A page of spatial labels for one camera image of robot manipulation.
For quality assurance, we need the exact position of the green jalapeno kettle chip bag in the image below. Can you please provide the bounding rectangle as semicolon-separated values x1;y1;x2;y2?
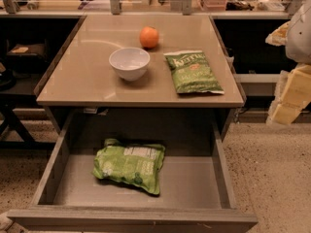
164;50;225;94

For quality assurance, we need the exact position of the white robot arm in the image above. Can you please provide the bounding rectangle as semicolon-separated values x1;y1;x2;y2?
265;0;311;125

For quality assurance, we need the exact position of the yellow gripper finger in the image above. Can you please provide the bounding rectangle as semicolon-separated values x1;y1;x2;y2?
265;21;290;47
266;64;311;125

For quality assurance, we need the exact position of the orange fruit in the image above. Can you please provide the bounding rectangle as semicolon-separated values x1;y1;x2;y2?
139;26;159;49

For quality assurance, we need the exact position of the dark side table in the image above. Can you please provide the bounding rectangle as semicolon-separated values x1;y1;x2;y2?
0;39;52;150

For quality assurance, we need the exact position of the open grey drawer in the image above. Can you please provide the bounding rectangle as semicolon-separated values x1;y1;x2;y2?
9;109;258;233

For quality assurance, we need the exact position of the green rice chip bag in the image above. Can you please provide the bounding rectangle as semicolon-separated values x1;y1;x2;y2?
92;138;165;195

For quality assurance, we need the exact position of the white bowl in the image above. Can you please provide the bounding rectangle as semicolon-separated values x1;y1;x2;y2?
109;48;151;81

